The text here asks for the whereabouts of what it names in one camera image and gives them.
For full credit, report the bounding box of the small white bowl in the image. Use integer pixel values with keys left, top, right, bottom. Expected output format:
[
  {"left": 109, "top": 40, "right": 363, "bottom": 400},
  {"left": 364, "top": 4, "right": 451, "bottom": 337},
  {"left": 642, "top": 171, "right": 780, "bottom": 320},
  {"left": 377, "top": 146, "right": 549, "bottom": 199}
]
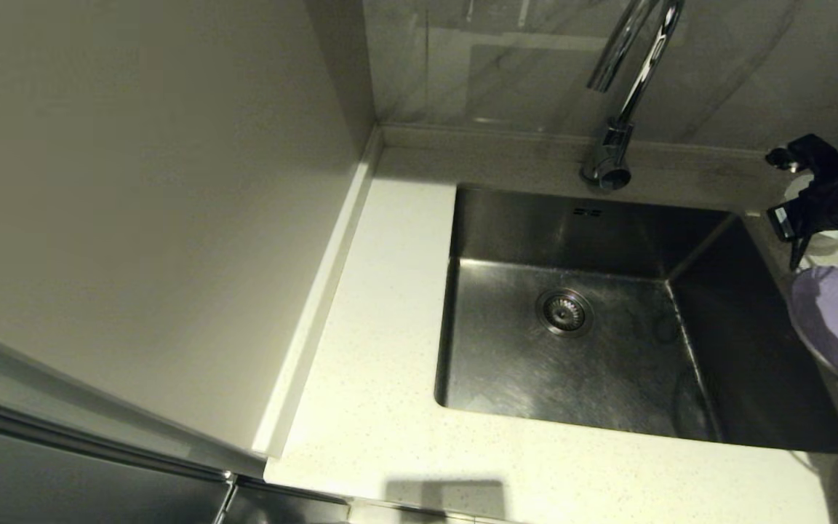
[{"left": 783, "top": 171, "right": 838, "bottom": 242}]

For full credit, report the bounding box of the chrome kitchen faucet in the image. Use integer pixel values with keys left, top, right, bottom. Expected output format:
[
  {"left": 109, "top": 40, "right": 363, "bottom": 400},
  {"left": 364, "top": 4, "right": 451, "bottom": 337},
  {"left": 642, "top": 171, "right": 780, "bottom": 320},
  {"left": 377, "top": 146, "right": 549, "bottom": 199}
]
[{"left": 580, "top": 0, "right": 685, "bottom": 191}]

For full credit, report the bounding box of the stainless steel sink basin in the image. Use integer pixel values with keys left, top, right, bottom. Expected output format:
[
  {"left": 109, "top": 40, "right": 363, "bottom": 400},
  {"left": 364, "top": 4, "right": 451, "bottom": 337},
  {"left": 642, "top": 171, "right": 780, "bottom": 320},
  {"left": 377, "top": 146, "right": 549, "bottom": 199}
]
[{"left": 434, "top": 182, "right": 838, "bottom": 456}]

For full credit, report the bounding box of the tall beige cabinet side panel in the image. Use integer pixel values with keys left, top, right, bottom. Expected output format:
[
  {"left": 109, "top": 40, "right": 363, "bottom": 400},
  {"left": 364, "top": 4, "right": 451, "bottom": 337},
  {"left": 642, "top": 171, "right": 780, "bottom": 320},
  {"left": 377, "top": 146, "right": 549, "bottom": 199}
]
[{"left": 0, "top": 0, "right": 378, "bottom": 474}]

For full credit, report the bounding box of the white edge trim strip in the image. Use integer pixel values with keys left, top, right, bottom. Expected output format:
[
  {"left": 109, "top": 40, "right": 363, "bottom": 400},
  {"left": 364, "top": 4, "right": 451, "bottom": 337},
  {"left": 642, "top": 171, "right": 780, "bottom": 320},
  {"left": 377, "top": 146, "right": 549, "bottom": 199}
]
[{"left": 253, "top": 125, "right": 385, "bottom": 461}]

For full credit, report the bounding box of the metal sink drain strainer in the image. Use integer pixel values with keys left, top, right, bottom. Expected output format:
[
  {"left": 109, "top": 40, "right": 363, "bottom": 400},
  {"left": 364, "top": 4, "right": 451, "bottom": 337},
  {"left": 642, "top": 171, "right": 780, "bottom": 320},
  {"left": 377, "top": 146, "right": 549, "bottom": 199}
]
[{"left": 535, "top": 287, "right": 594, "bottom": 337}]

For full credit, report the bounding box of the grey glossy cabinet door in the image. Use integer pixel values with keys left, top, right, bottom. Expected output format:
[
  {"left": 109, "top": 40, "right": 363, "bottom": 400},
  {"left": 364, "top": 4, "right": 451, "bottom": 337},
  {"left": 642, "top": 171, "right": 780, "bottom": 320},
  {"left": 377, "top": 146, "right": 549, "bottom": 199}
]
[{"left": 0, "top": 408, "right": 351, "bottom": 524}]

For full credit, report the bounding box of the metal door trim strip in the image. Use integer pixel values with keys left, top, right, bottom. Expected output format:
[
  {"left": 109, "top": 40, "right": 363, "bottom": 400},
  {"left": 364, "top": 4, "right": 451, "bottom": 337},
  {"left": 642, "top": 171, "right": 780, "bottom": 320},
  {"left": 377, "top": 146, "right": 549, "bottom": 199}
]
[{"left": 0, "top": 389, "right": 238, "bottom": 485}]

